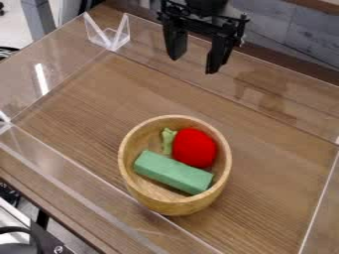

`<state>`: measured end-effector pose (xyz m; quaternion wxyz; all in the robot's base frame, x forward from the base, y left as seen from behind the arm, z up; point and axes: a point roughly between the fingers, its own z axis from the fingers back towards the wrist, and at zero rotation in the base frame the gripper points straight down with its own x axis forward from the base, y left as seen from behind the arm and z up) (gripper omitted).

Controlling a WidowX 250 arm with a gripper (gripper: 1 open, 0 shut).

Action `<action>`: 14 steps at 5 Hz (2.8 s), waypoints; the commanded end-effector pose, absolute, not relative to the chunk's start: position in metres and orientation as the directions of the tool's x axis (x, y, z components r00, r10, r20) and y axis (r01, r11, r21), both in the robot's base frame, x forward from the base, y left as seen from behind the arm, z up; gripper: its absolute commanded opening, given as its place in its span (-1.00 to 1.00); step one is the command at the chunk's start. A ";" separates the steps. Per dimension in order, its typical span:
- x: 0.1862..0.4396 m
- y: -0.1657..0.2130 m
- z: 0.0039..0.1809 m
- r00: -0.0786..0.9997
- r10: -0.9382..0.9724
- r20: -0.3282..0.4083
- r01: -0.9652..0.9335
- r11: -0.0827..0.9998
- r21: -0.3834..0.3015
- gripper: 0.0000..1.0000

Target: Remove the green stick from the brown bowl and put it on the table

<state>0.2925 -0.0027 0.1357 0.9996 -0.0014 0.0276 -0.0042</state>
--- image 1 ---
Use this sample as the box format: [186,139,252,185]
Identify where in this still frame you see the brown wooden bowl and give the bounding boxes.
[118,115,232,216]

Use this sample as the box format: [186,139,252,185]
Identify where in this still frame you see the red plush ball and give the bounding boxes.
[172,128,218,169]

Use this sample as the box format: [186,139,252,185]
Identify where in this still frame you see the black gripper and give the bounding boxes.
[158,0,251,74]

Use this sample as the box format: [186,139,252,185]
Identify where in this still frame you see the black cable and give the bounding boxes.
[0,225,39,246]

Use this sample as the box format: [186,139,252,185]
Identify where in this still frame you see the grey table leg post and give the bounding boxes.
[20,0,56,41]

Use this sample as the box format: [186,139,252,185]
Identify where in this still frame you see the green rectangular block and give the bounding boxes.
[132,150,215,195]

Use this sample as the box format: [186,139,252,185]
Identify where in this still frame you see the small light green stick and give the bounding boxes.
[162,128,178,156]

